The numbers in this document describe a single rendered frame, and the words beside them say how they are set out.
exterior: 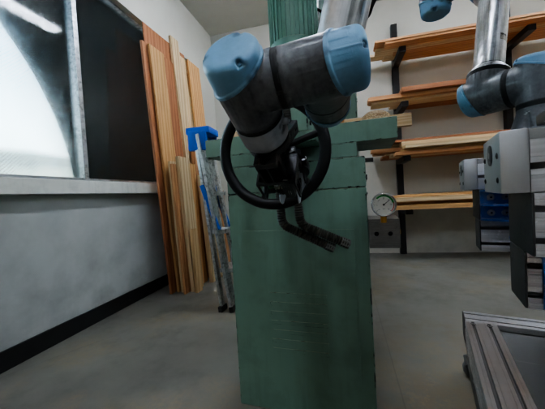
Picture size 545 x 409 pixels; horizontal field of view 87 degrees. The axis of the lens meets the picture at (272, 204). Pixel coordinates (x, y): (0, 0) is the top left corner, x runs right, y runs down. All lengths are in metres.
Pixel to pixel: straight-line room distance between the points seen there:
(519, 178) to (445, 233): 2.98
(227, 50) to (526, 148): 0.42
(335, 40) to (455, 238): 3.26
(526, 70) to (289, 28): 0.69
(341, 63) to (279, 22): 0.79
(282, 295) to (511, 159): 0.68
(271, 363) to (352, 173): 0.66
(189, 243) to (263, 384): 1.41
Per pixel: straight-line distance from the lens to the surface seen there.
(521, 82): 1.11
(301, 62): 0.36
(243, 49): 0.36
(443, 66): 3.68
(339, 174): 0.86
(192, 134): 1.90
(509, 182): 0.53
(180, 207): 2.29
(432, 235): 3.46
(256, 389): 1.14
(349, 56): 0.36
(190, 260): 2.30
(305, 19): 1.13
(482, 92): 1.14
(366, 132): 0.87
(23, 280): 1.82
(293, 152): 0.52
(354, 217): 0.86
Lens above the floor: 0.70
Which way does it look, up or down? 2 degrees down
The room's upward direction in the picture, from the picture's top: 3 degrees counter-clockwise
